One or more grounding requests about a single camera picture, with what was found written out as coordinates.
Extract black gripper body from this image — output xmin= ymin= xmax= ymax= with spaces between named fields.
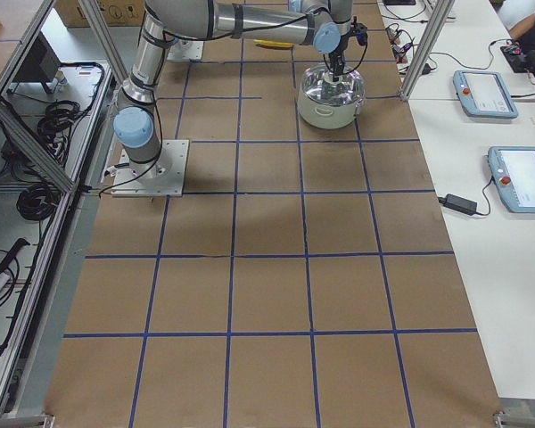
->
xmin=323 ymin=26 xmax=350 ymax=65

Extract glass pot lid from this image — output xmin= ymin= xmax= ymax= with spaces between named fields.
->
xmin=300 ymin=63 xmax=366 ymax=107

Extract pale green cooking pot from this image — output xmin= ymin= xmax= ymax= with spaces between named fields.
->
xmin=297 ymin=63 xmax=366 ymax=129

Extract yellow corn cob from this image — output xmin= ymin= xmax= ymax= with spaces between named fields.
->
xmin=254 ymin=39 xmax=293 ymax=50

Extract small circuit boards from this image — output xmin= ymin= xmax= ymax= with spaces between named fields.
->
xmin=385 ymin=24 xmax=414 ymax=64

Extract far blue teach pendant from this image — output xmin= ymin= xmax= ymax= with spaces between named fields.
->
xmin=452 ymin=70 xmax=518 ymax=119

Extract blue teach pendant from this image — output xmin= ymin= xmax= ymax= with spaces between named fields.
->
xmin=488 ymin=146 xmax=535 ymax=214
xmin=452 ymin=70 xmax=518 ymax=119

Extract black power adapter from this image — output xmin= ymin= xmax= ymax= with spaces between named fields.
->
xmin=439 ymin=193 xmax=477 ymax=216

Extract near blue teach pendant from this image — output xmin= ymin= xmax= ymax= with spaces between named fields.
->
xmin=488 ymin=146 xmax=535 ymax=214

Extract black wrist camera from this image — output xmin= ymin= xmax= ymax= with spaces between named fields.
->
xmin=349 ymin=22 xmax=368 ymax=46

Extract aluminium frame post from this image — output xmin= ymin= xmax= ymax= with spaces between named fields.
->
xmin=400 ymin=0 xmax=454 ymax=101

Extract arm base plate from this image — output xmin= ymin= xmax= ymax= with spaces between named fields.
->
xmin=167 ymin=40 xmax=204 ymax=62
xmin=111 ymin=139 xmax=189 ymax=197

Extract coiled black cables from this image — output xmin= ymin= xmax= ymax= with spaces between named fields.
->
xmin=16 ymin=182 xmax=60 ymax=222

